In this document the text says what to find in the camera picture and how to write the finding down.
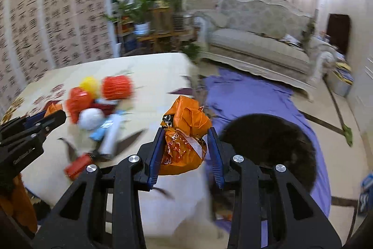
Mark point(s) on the small orange wrapper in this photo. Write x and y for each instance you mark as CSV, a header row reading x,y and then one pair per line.
x,y
52,109

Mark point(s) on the dark covered television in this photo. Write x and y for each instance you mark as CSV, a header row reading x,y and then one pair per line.
x,y
338,33

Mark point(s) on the yellow foam net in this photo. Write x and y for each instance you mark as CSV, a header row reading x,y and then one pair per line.
x,y
89,85

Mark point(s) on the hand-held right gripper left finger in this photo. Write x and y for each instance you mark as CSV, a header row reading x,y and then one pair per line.
x,y
154,155

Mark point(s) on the black lined bin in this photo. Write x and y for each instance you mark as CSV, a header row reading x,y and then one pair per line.
x,y
268,138

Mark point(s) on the stack of papers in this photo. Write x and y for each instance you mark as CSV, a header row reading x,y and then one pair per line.
x,y
291,40

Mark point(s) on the orange foam net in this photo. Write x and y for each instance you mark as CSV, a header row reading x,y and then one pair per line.
x,y
116,87
78,104

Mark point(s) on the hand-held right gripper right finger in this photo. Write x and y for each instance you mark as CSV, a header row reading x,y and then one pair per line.
x,y
214,155

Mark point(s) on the red box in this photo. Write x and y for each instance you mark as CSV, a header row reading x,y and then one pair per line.
x,y
78,167

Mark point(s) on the dark red wrapper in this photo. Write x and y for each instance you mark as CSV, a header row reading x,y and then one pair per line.
x,y
105,108

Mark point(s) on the ornate white sofa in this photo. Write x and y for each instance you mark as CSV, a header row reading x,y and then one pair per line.
x,y
256,47

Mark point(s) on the orange snack bag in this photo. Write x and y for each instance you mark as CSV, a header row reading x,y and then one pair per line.
x,y
186,117

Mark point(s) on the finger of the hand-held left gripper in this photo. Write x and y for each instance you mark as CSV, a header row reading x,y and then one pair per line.
x,y
35,119
49,120

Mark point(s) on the fern in white pot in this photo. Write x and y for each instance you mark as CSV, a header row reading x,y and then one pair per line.
x,y
142,4

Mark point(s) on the grey storage box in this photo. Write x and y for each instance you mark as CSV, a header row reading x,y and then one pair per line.
x,y
339,82

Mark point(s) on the white ball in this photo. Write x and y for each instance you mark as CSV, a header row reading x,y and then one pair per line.
x,y
91,119

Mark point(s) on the calligraphy folding screen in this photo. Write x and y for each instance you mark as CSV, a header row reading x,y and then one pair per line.
x,y
58,18

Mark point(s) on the white tube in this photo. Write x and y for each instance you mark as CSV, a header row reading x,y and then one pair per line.
x,y
110,141

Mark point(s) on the floral tablecloth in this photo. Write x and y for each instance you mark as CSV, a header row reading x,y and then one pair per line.
x,y
151,77

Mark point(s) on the wooden plant stand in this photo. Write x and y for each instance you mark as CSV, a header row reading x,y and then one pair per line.
x,y
158,18

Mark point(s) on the person's orange clothing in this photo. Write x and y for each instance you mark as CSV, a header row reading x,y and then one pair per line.
x,y
17,202

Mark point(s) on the small potted plant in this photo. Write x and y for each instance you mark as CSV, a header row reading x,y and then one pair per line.
x,y
192,52

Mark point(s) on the purple cloth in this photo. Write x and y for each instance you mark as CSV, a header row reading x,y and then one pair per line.
x,y
256,100

